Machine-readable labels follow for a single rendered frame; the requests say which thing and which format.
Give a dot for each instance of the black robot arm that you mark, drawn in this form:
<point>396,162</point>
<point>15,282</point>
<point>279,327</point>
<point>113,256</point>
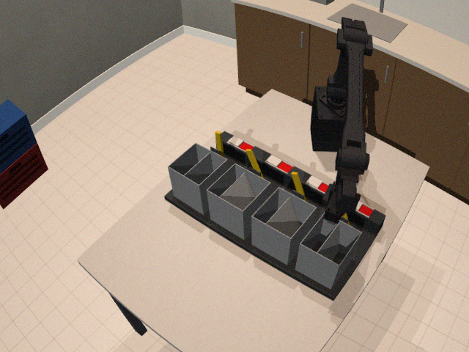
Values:
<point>352,150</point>

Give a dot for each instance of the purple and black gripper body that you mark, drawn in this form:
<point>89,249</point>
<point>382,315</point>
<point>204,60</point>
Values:
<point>325,198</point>

